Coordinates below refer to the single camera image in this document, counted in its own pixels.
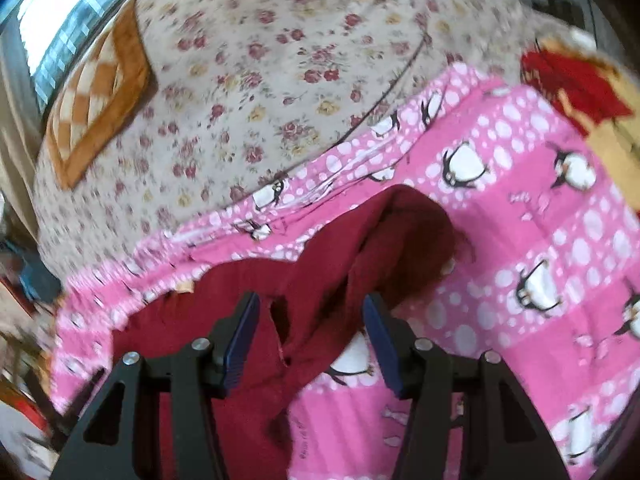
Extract pink penguin print blanket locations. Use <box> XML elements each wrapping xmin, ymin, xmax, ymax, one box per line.
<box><xmin>50</xmin><ymin>62</ymin><xmax>640</xmax><ymax>480</ymax></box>

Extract window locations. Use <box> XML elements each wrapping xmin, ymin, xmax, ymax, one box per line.
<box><xmin>0</xmin><ymin>0</ymin><xmax>166</xmax><ymax>106</ymax></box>

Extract floral bed quilt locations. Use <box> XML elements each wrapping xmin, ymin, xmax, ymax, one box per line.
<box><xmin>32</xmin><ymin>0</ymin><xmax>531</xmax><ymax>271</ymax></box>

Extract beige curtain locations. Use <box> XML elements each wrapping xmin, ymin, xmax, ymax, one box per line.
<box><xmin>0</xmin><ymin>35</ymin><xmax>46</xmax><ymax>241</ymax></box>

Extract red and yellow blanket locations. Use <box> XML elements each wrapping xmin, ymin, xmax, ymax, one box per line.
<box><xmin>520</xmin><ymin>35</ymin><xmax>640</xmax><ymax>181</ymax></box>

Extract maroon garment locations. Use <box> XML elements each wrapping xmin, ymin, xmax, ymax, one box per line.
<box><xmin>107</xmin><ymin>185</ymin><xmax>473</xmax><ymax>480</ymax></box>

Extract orange checkered cushion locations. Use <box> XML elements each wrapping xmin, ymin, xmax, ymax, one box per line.
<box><xmin>45</xmin><ymin>0</ymin><xmax>158</xmax><ymax>191</ymax></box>

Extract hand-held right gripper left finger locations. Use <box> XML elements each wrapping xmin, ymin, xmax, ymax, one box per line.
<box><xmin>50</xmin><ymin>291</ymin><xmax>261</xmax><ymax>480</ymax></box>

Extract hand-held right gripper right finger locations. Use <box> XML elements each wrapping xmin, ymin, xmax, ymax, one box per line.
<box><xmin>362</xmin><ymin>292</ymin><xmax>572</xmax><ymax>480</ymax></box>

